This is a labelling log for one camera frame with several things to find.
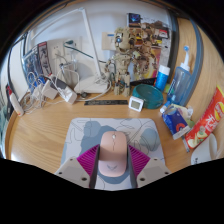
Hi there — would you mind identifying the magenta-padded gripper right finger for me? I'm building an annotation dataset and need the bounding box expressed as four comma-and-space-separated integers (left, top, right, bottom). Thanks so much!
126, 144, 172, 189

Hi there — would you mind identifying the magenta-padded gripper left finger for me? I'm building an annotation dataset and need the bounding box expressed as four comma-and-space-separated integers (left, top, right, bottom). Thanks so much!
54, 144, 101, 190

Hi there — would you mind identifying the pink computer mouse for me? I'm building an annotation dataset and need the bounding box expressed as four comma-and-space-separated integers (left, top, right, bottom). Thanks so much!
98, 130, 129, 179

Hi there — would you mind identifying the grey cloud-print mouse pad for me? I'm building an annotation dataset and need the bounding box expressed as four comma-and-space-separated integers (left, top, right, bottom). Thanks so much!
60, 117, 167, 192

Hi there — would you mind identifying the blue tissue pack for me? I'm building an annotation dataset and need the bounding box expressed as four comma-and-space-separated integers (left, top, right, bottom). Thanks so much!
161, 103, 195, 140

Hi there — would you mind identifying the white mug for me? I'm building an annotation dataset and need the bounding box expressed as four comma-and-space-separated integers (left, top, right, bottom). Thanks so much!
190, 133, 224, 166

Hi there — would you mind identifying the small white cube clock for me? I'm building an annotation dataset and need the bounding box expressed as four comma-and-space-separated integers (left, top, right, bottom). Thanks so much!
128, 95, 145, 112

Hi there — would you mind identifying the red chip can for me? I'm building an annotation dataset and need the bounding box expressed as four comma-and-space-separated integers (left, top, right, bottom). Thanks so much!
184, 84, 224, 150

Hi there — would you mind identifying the teal bowl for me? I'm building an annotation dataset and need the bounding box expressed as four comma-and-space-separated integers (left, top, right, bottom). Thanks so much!
131, 83, 165, 110

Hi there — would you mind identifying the white power adapter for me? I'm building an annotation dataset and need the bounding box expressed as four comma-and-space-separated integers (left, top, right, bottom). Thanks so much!
58, 85, 78, 105
41, 79, 59, 100

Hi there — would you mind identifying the black ruler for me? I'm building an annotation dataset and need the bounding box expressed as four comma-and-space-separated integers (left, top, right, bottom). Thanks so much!
83, 99, 129, 106

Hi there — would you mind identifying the white desk lamp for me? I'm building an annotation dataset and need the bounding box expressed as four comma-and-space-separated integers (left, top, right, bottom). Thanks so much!
31, 7, 110, 95

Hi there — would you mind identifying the blue spray bottle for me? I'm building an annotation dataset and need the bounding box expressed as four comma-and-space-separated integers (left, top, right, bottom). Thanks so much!
166, 45, 194, 107

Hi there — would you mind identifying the blue can white cap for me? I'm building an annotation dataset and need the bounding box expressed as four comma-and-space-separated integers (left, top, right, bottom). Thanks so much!
154, 64, 171, 93

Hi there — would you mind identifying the brown tree figurine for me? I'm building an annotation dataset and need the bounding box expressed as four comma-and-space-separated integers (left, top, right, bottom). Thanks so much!
105, 26, 158, 98

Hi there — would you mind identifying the blue robot model kit box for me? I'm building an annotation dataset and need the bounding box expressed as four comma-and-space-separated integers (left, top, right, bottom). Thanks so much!
21, 41, 54, 91

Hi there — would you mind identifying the colourful figure box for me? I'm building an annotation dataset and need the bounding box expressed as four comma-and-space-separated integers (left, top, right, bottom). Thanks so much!
126, 12, 172, 81

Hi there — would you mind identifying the white charging cable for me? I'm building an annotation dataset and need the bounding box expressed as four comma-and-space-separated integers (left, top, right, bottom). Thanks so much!
19, 63, 111, 111

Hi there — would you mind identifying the grey metal desk frame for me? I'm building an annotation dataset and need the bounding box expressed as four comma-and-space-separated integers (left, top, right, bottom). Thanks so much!
168, 9, 204, 101

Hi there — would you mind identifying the white wall socket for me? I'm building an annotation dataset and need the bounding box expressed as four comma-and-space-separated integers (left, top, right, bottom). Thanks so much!
101, 31, 116, 51

